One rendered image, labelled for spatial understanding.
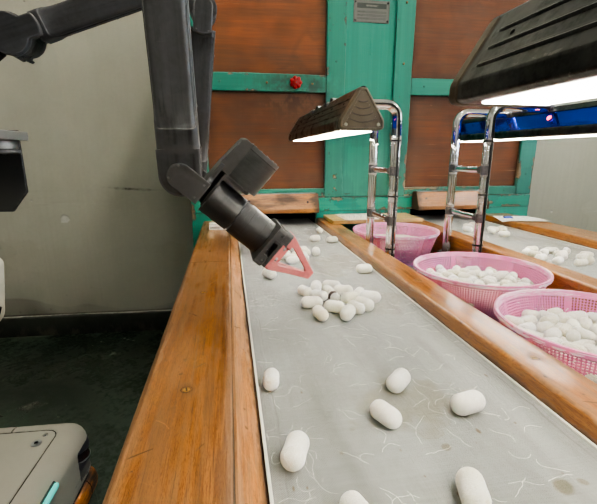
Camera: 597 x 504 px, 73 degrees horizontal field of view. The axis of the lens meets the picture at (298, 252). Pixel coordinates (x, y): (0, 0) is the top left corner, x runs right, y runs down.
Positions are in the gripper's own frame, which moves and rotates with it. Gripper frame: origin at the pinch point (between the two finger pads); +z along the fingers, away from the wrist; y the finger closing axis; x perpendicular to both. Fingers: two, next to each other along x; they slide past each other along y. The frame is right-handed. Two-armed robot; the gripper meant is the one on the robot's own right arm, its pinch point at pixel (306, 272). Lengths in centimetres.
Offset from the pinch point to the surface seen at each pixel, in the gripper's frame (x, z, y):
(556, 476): -3.4, 15.3, -37.5
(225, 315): 12.3, -6.8, -4.3
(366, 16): -74, -15, 86
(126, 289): 88, -17, 169
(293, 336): 7.8, 2.2, -7.9
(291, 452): 9.2, -2.3, -33.4
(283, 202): -7, 4, 81
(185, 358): 15.4, -10.2, -16.6
